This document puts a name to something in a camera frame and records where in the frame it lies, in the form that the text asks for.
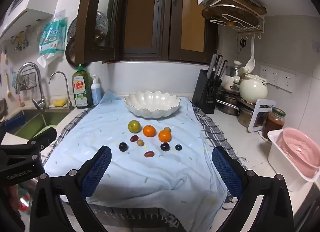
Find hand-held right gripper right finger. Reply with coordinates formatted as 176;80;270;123
211;146;294;232

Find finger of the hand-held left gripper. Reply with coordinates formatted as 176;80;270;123
0;116;27;145
25;127;58;153

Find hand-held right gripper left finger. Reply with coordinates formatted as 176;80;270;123
29;145;112;232

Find green apple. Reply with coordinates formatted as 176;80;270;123
128;120;140;133

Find orange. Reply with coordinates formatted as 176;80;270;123
143;125;156;137
158;130;172;142

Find white scalloped ceramic bowl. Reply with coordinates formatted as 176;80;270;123
124;91;181;118

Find steel kitchen sink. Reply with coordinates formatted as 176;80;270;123
0;107;72;140

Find grey plaid fringed cloth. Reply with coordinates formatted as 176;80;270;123
41;101;248;229

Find large chrome kitchen faucet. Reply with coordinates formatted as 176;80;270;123
15;63;48;110

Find slim chrome gooseneck faucet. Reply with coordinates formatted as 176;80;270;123
48;71;75;110

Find white plastic bin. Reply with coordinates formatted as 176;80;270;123
267;128;320;192

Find light blue speckled cloth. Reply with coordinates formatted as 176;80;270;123
44;91;234;209

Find stainless steel pot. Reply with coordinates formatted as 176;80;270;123
237;102;260;127
215;90;242;116

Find green dish soap bottle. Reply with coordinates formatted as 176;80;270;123
72;64;93;109

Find glass jar of sauce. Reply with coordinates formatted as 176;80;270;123
262;107;286;142

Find blue pump bottle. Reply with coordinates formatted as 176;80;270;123
91;75;102;106

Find pink plastic colander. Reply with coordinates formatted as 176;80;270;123
275;127;320;179

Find black knife block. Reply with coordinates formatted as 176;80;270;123
192;70;223;114

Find hanging kitchen utensils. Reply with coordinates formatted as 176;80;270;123
10;25;30;51

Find cream ceramic pot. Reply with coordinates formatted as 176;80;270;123
239;74;268;104

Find white lidded cooking pot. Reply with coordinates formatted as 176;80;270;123
221;60;248;91

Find teal hanging plastic packet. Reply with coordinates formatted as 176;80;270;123
37;18;68;68

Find steel lidded steamer pot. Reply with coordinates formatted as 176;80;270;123
226;66;240;78

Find white ladle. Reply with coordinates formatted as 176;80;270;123
244;37;257;74

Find open brown window sash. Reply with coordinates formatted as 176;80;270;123
75;0;120;64

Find perforated metal steamer plate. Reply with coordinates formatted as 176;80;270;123
67;10;109;44

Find round wooden cutting board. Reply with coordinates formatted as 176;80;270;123
202;5;260;29

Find rectangular wooden cutting board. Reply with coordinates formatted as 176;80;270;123
207;0;267;15

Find black wire faucet basket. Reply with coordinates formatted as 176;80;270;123
16;70;38;90

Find white plastic frame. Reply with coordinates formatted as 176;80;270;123
247;99;277;132

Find steel handled knife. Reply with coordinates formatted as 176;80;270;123
209;53;217;79
220;61;229;81
217;60;227;80
214;55;224;80

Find black handled scissors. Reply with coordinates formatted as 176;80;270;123
237;38;247;55

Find white wire wall rack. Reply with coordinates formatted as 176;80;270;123
202;0;267;40

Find brown window frame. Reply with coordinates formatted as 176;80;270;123
117;0;220;65

